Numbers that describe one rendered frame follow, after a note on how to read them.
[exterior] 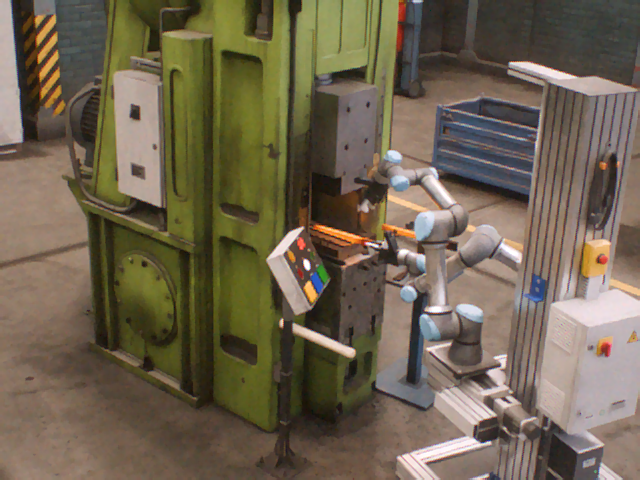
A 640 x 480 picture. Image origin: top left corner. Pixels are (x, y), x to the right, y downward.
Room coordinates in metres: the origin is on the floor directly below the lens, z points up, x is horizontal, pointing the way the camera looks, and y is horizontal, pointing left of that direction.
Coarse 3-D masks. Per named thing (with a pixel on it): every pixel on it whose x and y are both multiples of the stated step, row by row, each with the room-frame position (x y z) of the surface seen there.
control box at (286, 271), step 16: (288, 240) 3.78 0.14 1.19; (304, 240) 3.85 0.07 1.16; (272, 256) 3.62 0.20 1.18; (288, 256) 3.63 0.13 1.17; (304, 256) 3.77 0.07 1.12; (272, 272) 3.60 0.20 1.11; (288, 272) 3.58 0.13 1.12; (304, 272) 3.68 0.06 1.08; (288, 288) 3.58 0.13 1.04; (304, 304) 3.56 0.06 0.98
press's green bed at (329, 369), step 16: (368, 336) 4.30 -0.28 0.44; (304, 352) 4.26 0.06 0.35; (320, 352) 4.18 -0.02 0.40; (336, 352) 4.12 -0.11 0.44; (368, 352) 4.36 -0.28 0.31; (304, 368) 4.25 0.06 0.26; (320, 368) 4.19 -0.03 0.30; (336, 368) 4.12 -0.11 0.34; (352, 368) 4.34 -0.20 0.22; (368, 368) 4.36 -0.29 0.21; (304, 384) 4.25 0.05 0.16; (320, 384) 4.18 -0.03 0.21; (336, 384) 4.12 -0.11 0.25; (352, 384) 4.28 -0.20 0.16; (368, 384) 4.33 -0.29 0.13; (304, 400) 4.25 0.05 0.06; (320, 400) 4.18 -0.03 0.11; (336, 400) 4.12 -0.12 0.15; (352, 400) 4.23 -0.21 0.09; (368, 400) 4.34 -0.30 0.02; (320, 416) 4.17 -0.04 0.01; (336, 416) 4.13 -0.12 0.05
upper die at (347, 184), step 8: (312, 176) 4.28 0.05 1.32; (320, 176) 4.25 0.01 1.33; (344, 176) 4.18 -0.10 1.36; (352, 176) 4.23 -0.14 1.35; (312, 184) 4.28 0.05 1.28; (320, 184) 4.25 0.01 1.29; (328, 184) 4.22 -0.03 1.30; (336, 184) 4.19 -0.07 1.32; (344, 184) 4.19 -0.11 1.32; (352, 184) 4.23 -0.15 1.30; (360, 184) 4.28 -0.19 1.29; (336, 192) 4.19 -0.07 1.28; (344, 192) 4.19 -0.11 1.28
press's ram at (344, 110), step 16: (336, 80) 4.44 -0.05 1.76; (352, 80) 4.45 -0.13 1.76; (320, 96) 4.20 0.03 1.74; (336, 96) 4.14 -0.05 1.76; (352, 96) 4.21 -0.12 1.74; (368, 96) 4.30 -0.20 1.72; (320, 112) 4.20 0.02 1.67; (336, 112) 4.14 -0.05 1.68; (352, 112) 4.21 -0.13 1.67; (368, 112) 4.31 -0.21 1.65; (320, 128) 4.19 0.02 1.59; (336, 128) 4.13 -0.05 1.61; (352, 128) 4.22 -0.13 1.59; (368, 128) 4.31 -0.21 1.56; (320, 144) 4.19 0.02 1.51; (336, 144) 4.13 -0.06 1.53; (352, 144) 4.22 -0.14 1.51; (368, 144) 4.32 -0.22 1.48; (320, 160) 4.19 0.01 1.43; (336, 160) 4.13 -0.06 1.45; (352, 160) 4.23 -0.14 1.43; (368, 160) 4.33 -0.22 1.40; (336, 176) 4.14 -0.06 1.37
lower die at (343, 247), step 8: (320, 224) 4.48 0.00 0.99; (312, 232) 4.37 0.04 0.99; (320, 232) 4.37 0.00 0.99; (344, 232) 4.38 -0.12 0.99; (312, 240) 4.28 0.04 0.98; (328, 240) 4.27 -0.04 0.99; (336, 240) 4.28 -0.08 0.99; (344, 240) 4.27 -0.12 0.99; (328, 248) 4.21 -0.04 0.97; (336, 248) 4.20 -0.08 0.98; (344, 248) 4.20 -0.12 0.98; (352, 248) 4.26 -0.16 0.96; (360, 248) 4.31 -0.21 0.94; (336, 256) 4.17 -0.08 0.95; (344, 256) 4.21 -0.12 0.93
